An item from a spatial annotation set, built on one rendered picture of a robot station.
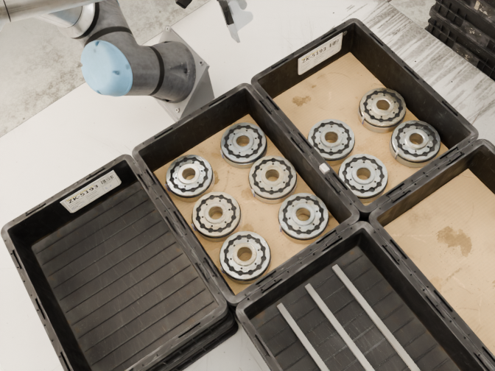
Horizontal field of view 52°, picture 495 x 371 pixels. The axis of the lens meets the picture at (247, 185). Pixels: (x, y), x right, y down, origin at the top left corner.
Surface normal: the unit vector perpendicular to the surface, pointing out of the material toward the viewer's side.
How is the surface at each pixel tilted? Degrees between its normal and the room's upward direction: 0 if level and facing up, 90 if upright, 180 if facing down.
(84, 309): 0
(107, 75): 50
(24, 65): 0
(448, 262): 0
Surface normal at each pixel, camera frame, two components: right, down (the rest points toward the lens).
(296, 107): -0.08, -0.43
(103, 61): -0.57, 0.26
